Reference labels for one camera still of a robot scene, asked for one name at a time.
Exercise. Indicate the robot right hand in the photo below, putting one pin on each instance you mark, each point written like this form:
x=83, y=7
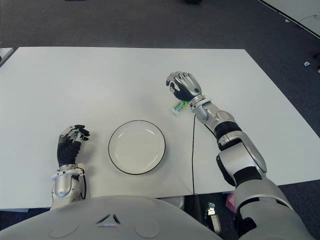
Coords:
x=187, y=85

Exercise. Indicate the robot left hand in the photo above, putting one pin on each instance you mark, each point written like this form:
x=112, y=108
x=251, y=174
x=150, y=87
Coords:
x=66, y=152

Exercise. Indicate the green snack packet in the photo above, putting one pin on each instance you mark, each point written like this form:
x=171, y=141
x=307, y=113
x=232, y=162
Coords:
x=178, y=107

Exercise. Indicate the robot left arm silver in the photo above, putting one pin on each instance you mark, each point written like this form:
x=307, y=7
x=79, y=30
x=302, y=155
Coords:
x=62, y=185

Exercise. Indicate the robot right arm silver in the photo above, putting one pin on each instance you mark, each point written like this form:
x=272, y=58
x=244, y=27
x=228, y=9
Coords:
x=240, y=157

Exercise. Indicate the white plate black rim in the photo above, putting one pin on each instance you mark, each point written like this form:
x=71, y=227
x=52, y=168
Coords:
x=136, y=147

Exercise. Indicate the grey robot torso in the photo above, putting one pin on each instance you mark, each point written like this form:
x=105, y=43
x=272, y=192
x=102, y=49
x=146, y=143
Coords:
x=112, y=220

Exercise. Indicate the white side table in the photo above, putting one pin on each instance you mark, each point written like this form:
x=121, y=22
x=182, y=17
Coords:
x=5, y=53

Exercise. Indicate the white table leg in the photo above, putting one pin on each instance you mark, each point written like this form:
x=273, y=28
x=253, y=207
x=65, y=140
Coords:
x=173, y=201

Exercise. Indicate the small white floor object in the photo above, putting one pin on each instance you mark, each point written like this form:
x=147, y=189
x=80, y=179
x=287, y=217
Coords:
x=306, y=64
x=287, y=21

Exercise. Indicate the pink cardboard box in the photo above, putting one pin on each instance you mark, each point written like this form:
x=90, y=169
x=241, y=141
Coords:
x=230, y=200

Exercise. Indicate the silver metal bracket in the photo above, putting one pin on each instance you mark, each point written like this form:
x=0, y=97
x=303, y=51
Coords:
x=212, y=215

